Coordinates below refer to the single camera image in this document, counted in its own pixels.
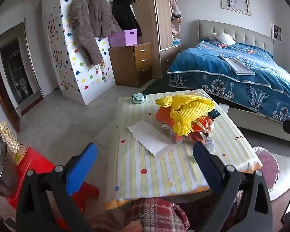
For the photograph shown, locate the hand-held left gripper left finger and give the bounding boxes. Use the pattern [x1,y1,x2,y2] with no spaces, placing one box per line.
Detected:
[16,142,98,232]

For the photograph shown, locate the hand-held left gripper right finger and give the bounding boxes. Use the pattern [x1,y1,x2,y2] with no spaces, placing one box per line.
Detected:
[193,142,273,232]

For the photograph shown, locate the orange foam fruit net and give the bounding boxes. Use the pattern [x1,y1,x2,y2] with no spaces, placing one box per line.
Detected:
[184,116,214,146]
[156,107,176,128]

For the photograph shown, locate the yellow foam fruit net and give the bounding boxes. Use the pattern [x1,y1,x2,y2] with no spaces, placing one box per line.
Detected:
[155,95,215,136]

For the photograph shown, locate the white cardboard sheet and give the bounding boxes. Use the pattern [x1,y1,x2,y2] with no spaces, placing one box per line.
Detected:
[127,120,177,156]

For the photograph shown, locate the white floor rug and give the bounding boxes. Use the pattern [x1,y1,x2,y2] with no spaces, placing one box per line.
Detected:
[268,153,290,201]

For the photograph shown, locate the red plastic stool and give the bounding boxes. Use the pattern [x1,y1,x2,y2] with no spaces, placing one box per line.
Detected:
[5,147,100,232]

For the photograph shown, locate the black snack packet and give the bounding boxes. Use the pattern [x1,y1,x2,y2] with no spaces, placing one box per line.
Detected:
[207,109,221,119]

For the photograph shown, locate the striped dotted tablecloth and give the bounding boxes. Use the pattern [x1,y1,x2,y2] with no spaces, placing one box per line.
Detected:
[104,89,263,209]

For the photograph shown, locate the gold patterned bag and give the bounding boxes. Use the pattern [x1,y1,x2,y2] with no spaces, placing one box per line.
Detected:
[0,121,30,165]

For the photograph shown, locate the stainless steel pot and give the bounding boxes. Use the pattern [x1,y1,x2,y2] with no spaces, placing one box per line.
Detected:
[0,132,18,197]

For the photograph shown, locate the black flat device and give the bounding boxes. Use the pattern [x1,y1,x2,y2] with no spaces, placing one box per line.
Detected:
[281,194,290,225]

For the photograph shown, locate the folded white paper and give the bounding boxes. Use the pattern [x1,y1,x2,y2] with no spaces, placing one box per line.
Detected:
[219,54,256,76]

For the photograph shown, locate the white dotted cabinet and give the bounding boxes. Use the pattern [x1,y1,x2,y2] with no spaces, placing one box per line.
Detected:
[46,0,117,106]

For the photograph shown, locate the round green metal tin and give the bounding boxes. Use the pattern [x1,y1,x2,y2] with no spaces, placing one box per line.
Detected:
[131,93,146,104]

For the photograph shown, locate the dark green floor mat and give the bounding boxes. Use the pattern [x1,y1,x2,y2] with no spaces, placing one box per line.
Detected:
[141,74,180,95]

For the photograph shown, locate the white toilet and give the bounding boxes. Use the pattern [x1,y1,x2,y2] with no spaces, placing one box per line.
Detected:
[19,77,31,95]

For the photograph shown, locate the blue floral blanket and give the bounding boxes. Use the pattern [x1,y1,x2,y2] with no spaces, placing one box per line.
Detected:
[167,39,290,126]

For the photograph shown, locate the grey upholstered bed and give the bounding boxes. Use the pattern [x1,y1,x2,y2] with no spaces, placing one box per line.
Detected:
[198,19,290,150]

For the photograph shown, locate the white pillow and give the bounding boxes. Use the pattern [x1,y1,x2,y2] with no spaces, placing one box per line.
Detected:
[213,32,238,45]

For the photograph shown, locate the dark brown door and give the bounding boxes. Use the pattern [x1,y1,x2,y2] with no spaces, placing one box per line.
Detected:
[0,39,21,133]

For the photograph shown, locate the wooden drawer cabinet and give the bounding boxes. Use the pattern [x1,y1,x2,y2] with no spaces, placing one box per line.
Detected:
[108,42,152,89]

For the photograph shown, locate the purple storage box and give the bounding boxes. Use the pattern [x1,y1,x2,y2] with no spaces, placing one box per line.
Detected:
[108,29,138,48]

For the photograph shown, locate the brown quilted coat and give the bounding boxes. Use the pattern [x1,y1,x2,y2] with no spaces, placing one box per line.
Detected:
[69,0,116,66]

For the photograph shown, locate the tall wooden wardrobe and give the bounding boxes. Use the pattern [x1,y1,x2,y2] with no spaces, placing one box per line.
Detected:
[117,0,182,80]

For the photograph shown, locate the clothes in wardrobe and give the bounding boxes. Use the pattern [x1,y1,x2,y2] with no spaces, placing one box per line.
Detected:
[167,0,183,46]

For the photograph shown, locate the black coat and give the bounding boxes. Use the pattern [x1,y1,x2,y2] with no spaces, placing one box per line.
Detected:
[111,0,142,37]

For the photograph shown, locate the small wall poster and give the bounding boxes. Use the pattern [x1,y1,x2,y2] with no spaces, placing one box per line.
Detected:
[272,24,282,41]

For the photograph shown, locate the large wall poster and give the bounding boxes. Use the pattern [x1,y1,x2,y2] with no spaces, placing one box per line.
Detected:
[218,0,253,17]

